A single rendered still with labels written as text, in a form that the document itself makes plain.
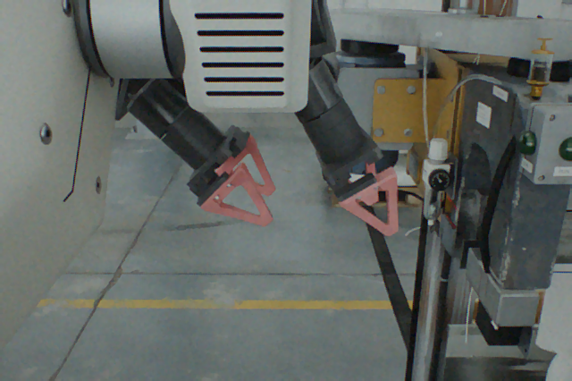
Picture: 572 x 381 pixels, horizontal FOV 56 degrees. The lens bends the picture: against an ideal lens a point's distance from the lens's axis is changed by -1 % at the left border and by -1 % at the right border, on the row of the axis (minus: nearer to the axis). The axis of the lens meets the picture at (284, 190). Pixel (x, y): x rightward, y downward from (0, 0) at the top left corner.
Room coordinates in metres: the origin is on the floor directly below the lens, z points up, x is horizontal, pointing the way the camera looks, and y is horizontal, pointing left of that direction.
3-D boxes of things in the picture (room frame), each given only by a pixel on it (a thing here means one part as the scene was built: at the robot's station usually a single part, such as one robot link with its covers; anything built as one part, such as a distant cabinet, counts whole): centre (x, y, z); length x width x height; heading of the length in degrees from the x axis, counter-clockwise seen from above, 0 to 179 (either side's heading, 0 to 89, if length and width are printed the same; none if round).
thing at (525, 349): (0.68, -0.33, 0.98); 0.09 x 0.05 x 0.05; 0
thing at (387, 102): (1.06, -0.24, 1.23); 0.28 x 0.07 x 0.16; 90
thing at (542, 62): (0.69, -0.32, 1.37); 0.03 x 0.02 x 0.03; 90
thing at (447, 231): (0.90, -0.32, 1.04); 0.08 x 0.06 x 0.05; 0
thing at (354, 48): (1.14, -0.18, 1.35); 0.12 x 0.12 x 0.04
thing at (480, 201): (0.84, -0.33, 1.08); 0.03 x 0.01 x 0.13; 0
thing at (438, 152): (0.87, -0.26, 1.14); 0.05 x 0.04 x 0.16; 0
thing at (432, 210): (0.88, -0.26, 1.11); 0.03 x 0.03 x 0.06
